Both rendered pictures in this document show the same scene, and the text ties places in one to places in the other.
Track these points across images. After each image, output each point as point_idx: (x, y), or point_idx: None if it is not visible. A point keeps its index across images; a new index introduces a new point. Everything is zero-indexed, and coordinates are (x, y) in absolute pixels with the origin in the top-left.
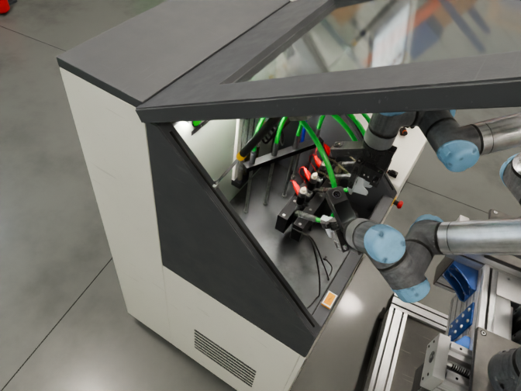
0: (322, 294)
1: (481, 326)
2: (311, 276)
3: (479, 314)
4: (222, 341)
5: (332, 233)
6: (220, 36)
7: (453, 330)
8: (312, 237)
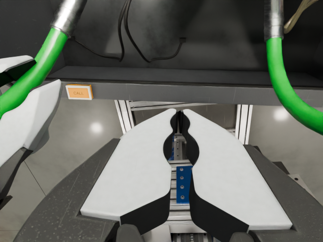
0: (129, 63)
1: (168, 218)
2: (142, 36)
3: (180, 215)
4: None
5: (236, 29)
6: None
7: (186, 173)
8: (212, 0)
